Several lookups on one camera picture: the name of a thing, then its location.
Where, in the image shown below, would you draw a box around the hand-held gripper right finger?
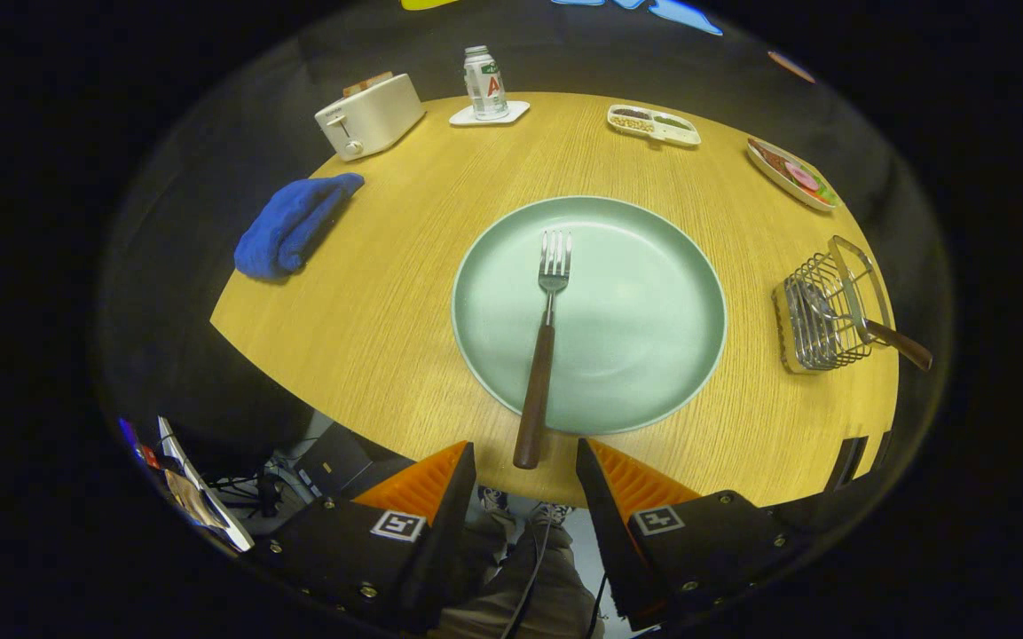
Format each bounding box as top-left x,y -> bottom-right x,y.
575,438 -> 818,631

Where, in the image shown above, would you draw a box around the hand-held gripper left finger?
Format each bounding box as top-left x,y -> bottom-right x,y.
267,440 -> 477,635

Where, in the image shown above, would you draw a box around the fork with wooden handle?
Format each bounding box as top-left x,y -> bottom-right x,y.
512,230 -> 573,470

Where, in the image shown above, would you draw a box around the spoon with wooden handle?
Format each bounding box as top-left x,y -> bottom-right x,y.
797,282 -> 934,372

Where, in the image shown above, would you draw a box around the person's shoe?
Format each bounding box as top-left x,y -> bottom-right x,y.
529,501 -> 576,529
478,485 -> 516,520

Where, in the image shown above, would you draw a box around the person's trousers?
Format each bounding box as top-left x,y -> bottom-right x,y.
427,506 -> 605,639

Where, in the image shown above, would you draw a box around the black box under table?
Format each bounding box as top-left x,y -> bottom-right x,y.
296,422 -> 416,502

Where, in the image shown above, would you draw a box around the pale green plate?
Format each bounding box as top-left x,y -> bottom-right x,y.
451,195 -> 728,437

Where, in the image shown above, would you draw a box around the display screen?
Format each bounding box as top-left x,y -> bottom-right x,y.
119,415 -> 256,553

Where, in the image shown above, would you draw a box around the blue folded towel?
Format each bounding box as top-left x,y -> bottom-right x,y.
233,172 -> 366,281

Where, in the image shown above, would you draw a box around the white plate of food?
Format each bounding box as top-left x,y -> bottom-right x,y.
745,136 -> 840,213

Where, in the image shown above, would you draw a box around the white divided dish of beans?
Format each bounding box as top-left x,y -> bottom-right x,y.
606,104 -> 703,148

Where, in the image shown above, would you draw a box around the brown meat pieces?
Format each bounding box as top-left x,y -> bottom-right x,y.
755,142 -> 796,174

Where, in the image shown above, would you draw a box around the white toaster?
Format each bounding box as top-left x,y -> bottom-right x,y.
314,73 -> 427,162

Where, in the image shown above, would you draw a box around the white square coaster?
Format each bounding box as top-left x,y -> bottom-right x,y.
449,100 -> 531,127

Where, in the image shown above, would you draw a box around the white bottle with red label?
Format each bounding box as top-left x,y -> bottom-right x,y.
463,45 -> 509,122

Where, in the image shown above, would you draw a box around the brown toast slice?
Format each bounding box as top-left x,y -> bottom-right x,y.
342,71 -> 395,99

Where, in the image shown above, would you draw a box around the black hanging cable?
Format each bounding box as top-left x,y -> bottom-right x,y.
500,524 -> 556,639

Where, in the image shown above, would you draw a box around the black floor cables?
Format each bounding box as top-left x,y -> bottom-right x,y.
209,475 -> 299,520

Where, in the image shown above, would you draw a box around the metal wire basket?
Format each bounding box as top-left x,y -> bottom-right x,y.
772,235 -> 895,375

